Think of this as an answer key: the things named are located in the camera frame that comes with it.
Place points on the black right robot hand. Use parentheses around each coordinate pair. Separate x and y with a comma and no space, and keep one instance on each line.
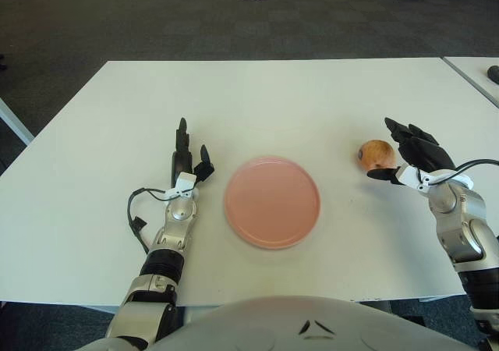
(425,154)

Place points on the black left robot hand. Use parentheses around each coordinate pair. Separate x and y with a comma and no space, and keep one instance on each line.
(181,162)

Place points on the yellow-red apple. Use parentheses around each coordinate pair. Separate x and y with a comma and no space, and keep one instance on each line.
(377,154)

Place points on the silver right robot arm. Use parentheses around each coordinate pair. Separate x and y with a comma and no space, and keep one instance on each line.
(464,230)

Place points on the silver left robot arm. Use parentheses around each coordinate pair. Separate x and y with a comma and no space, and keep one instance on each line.
(181,210)

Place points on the round pink plate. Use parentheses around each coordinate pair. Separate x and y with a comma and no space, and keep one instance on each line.
(272,202)

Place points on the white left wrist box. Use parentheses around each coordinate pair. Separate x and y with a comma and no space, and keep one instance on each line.
(184,183)

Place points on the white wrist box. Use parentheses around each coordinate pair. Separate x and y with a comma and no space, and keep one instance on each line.
(409,176)
(184,183)

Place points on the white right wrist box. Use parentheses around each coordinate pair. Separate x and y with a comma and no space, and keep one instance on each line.
(409,176)

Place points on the grey handheld controller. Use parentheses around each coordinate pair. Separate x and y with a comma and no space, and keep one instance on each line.
(494,72)

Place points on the grey robot torso shell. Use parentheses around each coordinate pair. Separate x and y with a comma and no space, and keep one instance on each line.
(312,327)

